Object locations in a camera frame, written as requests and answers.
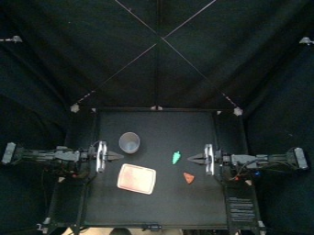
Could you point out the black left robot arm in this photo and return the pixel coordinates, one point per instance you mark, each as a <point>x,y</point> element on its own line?
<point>44,155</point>

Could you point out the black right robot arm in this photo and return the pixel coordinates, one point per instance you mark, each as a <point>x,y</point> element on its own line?
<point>266,159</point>

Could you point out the green toy grapes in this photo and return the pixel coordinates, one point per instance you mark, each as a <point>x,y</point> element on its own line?
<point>177,158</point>

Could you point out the grey bowl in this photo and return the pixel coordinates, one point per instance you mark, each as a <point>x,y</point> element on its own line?
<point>130,142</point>

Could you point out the orange toy pizza slice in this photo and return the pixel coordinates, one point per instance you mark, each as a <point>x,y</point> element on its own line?
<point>189,177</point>

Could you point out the white pink rectangular plate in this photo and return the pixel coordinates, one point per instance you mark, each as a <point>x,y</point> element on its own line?
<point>137,178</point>

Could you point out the white text label sticker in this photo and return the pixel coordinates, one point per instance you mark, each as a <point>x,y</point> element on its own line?
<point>242,209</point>

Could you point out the black table edge clamp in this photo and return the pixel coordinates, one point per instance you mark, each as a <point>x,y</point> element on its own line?
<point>153,227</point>

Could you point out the silver cloth clamp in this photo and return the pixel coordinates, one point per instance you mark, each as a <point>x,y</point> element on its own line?
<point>15,39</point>
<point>306,40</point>

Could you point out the silver frame corner bracket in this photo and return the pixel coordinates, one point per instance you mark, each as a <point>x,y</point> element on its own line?
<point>74,108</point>
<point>238,111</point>

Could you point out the silver frame middle bracket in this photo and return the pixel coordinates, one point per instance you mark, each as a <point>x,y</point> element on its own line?
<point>157,107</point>

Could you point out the silver frame foot bracket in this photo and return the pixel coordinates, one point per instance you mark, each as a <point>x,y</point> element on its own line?
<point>261,228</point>
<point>44,226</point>

